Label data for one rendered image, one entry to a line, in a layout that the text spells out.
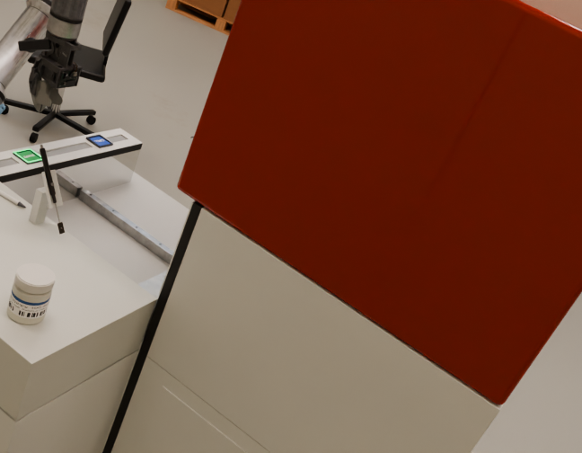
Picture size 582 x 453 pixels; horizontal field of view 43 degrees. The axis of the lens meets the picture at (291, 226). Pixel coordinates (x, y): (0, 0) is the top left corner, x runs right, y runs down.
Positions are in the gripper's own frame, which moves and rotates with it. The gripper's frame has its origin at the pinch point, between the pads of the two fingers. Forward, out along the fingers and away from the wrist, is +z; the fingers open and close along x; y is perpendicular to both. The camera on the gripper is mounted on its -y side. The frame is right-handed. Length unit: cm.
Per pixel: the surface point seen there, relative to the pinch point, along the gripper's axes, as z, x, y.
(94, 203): 26.6, 17.0, 11.9
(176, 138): 110, 241, -108
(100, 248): 28.7, 5.0, 26.3
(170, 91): 110, 298, -161
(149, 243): 26.7, 17.0, 32.7
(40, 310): 11, -42, 51
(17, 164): 14.7, -4.9, 2.3
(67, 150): 15.1, 13.7, 0.9
